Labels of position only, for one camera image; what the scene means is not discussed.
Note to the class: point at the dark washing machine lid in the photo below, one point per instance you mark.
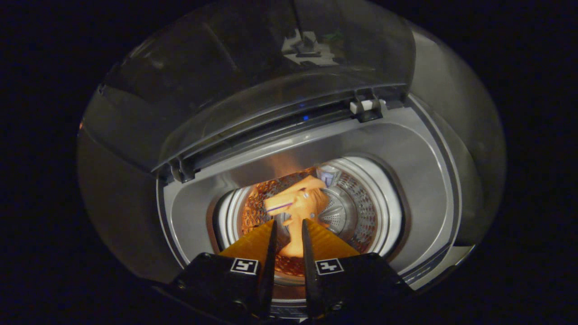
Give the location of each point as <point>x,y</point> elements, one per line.
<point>271,76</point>

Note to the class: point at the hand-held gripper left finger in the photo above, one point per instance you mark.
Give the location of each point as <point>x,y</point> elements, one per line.
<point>226,284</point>

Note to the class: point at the grey washing machine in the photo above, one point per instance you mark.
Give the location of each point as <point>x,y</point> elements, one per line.
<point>420,180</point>

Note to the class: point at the orange polo shirt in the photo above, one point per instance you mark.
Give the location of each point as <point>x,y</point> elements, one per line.
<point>302,203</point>

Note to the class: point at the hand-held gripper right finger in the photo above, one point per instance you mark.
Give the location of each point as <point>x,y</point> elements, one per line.
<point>356,284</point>

